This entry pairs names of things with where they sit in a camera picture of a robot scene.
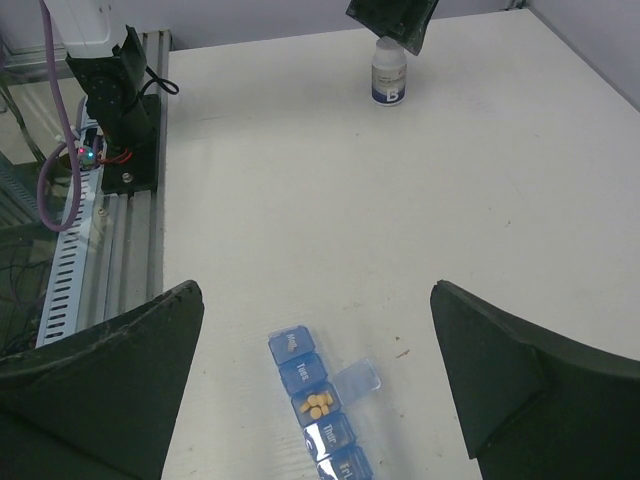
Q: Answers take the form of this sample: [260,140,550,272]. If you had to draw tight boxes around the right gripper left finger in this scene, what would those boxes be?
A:
[1,280,204,479]

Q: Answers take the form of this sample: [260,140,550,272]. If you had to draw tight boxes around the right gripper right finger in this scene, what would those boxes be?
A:
[430,280,639,479]

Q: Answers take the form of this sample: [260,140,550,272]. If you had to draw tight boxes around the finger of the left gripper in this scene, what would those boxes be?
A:
[346,0,439,55]

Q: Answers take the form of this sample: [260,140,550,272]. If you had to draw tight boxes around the white pill bottle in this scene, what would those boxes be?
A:
[371,37,408,106]

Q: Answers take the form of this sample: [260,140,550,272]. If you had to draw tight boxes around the blue weekly pill organizer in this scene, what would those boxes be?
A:
[268,325,381,480]

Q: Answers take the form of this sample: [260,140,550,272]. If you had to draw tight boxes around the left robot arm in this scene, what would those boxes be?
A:
[39,1,438,150]

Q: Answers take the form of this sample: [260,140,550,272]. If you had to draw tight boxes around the orange pills in organizer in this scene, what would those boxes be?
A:
[298,391,336,420]

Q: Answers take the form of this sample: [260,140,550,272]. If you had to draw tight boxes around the slotted grey cable duct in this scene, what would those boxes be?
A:
[34,97,109,349]

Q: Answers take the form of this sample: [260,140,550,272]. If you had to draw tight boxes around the aluminium mounting rail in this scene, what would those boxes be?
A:
[74,29,174,331]

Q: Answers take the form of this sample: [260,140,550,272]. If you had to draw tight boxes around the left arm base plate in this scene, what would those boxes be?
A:
[101,94,162,195]

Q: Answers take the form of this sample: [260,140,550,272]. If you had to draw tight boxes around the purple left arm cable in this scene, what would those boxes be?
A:
[37,0,84,234]

